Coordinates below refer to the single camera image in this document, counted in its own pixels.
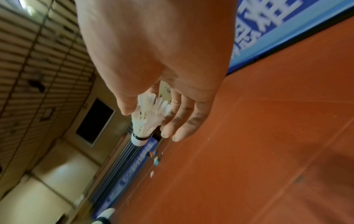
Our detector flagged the person's right hand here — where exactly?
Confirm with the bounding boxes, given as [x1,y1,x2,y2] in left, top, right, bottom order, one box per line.
[74,0,239,142]

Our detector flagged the blue printed barrier board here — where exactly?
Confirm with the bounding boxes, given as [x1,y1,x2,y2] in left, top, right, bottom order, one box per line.
[225,0,354,76]
[93,139,160,219]

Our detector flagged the retracted striped bleachers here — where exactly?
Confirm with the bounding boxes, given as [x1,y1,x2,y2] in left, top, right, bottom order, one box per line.
[88,131,145,206]

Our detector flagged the black wall display screen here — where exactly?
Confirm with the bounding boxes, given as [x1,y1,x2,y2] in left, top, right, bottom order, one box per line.
[75,98,116,148]

